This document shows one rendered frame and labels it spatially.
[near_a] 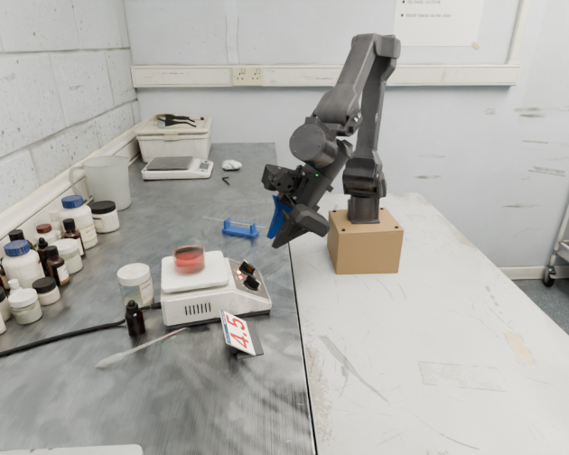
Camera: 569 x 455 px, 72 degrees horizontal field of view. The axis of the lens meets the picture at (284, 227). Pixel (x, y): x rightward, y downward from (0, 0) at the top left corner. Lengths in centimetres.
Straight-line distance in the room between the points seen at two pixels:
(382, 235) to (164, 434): 56
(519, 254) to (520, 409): 221
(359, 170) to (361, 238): 15
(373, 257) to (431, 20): 153
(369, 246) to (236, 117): 138
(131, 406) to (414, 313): 52
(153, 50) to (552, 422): 199
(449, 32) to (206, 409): 201
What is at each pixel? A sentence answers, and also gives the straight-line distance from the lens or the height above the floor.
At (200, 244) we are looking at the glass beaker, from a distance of 73.
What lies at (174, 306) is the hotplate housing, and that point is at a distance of 74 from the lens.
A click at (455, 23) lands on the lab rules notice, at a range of 228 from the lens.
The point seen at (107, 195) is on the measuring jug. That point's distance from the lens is 131.
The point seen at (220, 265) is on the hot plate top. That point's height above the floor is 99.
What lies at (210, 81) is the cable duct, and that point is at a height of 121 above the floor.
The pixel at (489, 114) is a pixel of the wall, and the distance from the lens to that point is 242.
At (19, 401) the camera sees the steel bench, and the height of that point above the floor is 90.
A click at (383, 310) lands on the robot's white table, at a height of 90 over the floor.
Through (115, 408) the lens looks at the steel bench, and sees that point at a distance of 67.
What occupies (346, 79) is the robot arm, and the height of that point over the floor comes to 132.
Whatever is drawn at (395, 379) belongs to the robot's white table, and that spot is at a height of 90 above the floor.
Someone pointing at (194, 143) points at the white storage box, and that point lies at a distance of 177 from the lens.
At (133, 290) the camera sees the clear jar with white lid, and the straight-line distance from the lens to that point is 80.
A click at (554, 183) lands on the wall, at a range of 276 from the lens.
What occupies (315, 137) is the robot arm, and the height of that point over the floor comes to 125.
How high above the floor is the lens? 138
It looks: 25 degrees down
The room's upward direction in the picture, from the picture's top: straight up
